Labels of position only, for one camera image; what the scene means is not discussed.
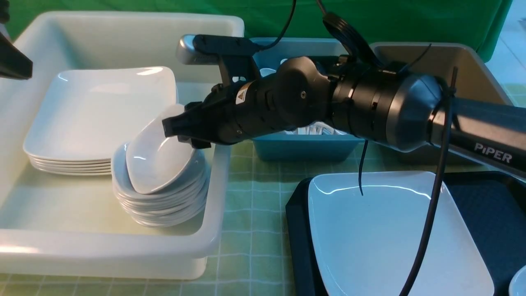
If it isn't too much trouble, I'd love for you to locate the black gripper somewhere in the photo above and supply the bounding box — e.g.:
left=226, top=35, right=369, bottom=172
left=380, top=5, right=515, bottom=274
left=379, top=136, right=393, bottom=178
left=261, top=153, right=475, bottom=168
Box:
left=161, top=78, right=288, bottom=149

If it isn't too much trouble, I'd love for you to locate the white small bowl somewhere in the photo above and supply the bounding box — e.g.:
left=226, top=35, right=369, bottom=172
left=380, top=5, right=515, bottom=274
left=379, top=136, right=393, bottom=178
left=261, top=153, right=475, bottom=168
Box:
left=126, top=104, right=202, bottom=194
left=508, top=266, right=526, bottom=296

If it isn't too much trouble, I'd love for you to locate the large white square plate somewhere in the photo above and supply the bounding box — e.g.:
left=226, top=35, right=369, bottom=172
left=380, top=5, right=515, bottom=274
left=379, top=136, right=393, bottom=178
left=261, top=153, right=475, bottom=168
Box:
left=308, top=171, right=494, bottom=296

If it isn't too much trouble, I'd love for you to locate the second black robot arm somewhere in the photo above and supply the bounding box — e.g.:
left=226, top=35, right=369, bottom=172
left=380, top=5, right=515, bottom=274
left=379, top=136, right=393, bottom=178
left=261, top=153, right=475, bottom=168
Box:
left=0, top=0, right=33, bottom=80

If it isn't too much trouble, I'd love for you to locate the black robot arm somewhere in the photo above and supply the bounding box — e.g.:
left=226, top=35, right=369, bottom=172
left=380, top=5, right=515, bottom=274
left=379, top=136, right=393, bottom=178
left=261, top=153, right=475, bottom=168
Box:
left=162, top=56, right=525, bottom=178

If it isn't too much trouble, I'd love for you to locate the stack of white bowls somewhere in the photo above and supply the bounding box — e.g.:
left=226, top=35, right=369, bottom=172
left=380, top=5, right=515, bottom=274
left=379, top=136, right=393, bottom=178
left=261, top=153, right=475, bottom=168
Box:
left=111, top=142, right=210, bottom=228

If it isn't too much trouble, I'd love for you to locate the stack of white plates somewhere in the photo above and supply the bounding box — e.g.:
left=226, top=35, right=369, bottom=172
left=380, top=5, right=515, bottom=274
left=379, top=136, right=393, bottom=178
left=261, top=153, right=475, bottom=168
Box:
left=23, top=66, right=177, bottom=176

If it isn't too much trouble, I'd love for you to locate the pile of white spoons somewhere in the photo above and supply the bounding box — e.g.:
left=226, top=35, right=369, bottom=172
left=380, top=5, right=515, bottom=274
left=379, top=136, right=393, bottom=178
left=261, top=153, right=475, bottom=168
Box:
left=259, top=59, right=349, bottom=135

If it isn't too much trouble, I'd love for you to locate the green checkered tablecloth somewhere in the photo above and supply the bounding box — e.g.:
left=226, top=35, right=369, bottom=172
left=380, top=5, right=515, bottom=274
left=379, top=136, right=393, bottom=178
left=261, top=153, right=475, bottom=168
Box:
left=0, top=80, right=526, bottom=296

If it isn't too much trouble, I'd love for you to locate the large white plastic tub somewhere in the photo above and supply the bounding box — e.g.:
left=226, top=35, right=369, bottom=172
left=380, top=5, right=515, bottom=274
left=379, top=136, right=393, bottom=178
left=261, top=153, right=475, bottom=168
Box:
left=0, top=11, right=245, bottom=279

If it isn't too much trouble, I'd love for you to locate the brown plastic bin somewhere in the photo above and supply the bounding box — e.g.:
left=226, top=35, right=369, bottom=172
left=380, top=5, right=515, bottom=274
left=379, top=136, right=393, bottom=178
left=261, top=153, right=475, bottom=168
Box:
left=371, top=42, right=525, bottom=169

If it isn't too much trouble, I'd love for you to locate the green backdrop cloth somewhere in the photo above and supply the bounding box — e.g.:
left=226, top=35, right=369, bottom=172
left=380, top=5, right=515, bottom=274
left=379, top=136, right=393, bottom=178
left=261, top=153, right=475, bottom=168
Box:
left=0, top=0, right=513, bottom=63

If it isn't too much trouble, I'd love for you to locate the black serving tray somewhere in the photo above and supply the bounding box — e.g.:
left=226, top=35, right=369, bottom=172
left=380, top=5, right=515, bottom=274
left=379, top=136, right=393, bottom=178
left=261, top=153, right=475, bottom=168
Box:
left=286, top=171, right=525, bottom=296

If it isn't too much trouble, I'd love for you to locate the black cable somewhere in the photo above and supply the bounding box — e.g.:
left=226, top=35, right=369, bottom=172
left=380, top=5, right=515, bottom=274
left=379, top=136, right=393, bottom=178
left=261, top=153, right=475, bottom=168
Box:
left=255, top=0, right=459, bottom=296

